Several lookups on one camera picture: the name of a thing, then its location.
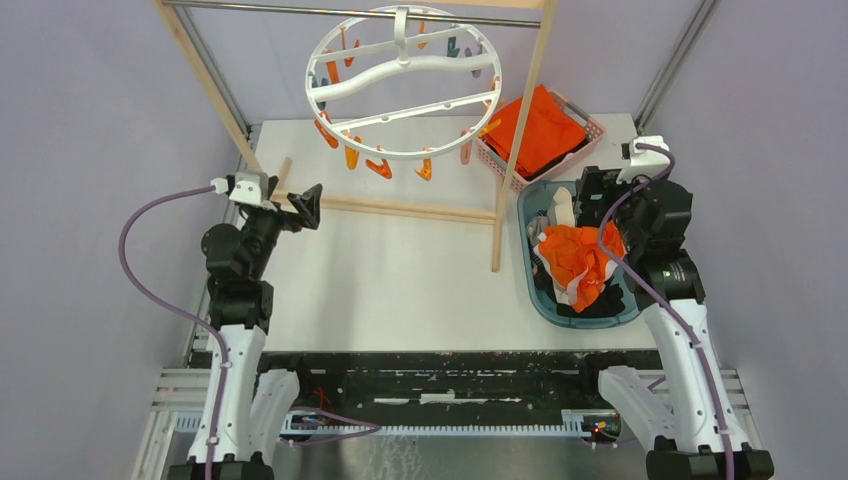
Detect beige grey underwear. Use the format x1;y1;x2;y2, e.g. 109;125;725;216
526;187;576;246

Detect orange underwear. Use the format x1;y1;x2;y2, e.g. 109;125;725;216
533;223;626;311

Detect white round clip hanger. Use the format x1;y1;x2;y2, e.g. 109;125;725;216
303;4;503;162

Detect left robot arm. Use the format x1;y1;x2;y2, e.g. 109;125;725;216
166;184;323;479

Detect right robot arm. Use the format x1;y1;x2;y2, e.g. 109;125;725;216
574;167;775;479

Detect pink laundry basket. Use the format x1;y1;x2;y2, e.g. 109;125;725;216
475;85;605;192

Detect teal plastic basin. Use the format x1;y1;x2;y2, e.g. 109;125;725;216
517;181;639;330

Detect yellow clothespin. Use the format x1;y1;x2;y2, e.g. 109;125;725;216
345;132;361;171
415;156;433;181

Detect orange clothespin at left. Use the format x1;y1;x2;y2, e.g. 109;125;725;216
314;110;339;149

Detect orange clothespin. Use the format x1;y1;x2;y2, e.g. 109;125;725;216
365;158;393;180
314;110;339;149

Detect orange cloth in basket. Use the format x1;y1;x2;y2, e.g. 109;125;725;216
482;85;588;180

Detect dark clothes in basin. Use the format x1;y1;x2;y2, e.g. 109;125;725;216
530;253;625;318

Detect pink clothespin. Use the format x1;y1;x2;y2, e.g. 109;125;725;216
460;129;474;165

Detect purple clothespin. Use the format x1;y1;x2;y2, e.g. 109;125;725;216
463;42;485;82

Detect teal clothespin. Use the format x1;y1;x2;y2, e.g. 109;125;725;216
446;36;462;58

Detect metal hanging rod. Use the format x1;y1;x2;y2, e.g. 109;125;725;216
164;1;542;29

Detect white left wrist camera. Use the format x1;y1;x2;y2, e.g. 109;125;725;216
210;171;279;210

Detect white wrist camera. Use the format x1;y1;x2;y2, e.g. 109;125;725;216
616;135;670;184
210;171;279;210

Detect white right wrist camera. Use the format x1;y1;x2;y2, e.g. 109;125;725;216
616;135;670;184

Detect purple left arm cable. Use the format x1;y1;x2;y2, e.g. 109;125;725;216
117;185;230;480

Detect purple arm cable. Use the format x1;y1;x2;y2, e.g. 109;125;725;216
596;142;737;480
117;185;230;480

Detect wooden rack frame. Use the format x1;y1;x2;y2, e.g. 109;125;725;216
155;0;559;273

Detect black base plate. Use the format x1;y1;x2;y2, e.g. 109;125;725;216
259;350;661;427

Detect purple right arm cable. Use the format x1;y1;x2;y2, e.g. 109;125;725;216
596;142;737;480

